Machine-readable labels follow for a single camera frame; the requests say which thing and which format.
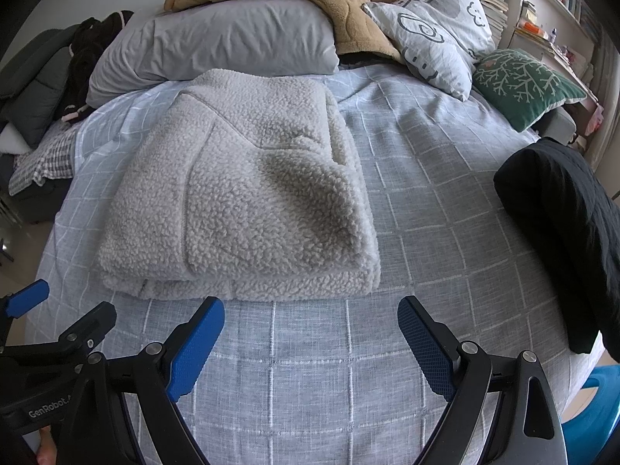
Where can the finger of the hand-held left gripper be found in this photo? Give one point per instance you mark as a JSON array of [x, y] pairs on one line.
[[29, 295], [87, 324]]

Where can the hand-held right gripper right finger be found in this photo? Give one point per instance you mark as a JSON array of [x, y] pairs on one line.
[[426, 353]]

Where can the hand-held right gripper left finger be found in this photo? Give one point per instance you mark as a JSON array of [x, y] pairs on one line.
[[193, 353]]

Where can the white fleece jacket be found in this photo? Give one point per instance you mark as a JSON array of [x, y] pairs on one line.
[[232, 193]]

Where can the black clothes pile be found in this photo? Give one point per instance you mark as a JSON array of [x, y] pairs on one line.
[[87, 53]]

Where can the person's left hand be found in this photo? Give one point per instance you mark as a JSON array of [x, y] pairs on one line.
[[48, 448]]

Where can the gingham checked cloth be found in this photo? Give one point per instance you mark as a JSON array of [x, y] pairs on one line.
[[48, 160]]

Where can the light blue checked bed sheet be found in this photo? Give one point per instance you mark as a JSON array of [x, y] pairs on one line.
[[426, 193]]

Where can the blue plastic stool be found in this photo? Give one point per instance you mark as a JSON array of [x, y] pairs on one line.
[[591, 426]]

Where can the black garment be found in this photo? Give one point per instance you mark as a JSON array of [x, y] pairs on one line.
[[566, 223]]

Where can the grey padded chair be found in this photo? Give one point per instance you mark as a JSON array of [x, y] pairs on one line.
[[34, 87]]

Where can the grey bedside stool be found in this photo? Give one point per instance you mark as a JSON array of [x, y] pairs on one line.
[[557, 123]]

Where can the pink cloth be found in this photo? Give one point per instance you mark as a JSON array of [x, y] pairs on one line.
[[593, 121]]

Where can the green pillow with branch print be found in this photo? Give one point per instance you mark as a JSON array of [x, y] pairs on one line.
[[518, 82]]

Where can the white pillow with grey print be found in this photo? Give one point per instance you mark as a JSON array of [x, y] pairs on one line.
[[436, 34]]

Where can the small clear bottle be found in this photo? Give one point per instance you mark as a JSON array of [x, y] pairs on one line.
[[552, 35]]

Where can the orange box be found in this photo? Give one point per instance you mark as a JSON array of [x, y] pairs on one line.
[[528, 25]]

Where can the stack of books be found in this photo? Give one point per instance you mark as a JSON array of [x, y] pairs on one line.
[[491, 9]]

